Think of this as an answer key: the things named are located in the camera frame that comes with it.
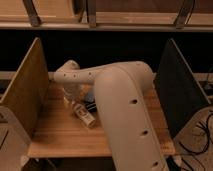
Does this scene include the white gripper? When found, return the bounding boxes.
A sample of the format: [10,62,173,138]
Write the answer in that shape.
[63,84,81,106]

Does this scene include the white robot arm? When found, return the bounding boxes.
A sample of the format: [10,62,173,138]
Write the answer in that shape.
[54,61,169,171]

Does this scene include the blue small object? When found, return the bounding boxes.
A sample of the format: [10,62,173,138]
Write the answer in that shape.
[84,92,95,102]

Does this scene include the black rectangular box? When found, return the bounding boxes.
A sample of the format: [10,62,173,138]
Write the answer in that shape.
[85,102,97,111]

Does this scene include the left wooden divider panel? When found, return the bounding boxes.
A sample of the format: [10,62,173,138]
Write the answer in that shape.
[0,38,49,141]

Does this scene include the wooden shelf above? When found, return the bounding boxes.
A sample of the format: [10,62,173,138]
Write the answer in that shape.
[0,0,213,32]

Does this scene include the right dark divider panel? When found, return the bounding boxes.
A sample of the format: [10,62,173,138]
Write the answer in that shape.
[154,39,211,138]

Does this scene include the black cables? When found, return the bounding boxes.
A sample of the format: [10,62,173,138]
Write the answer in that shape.
[178,109,213,171]

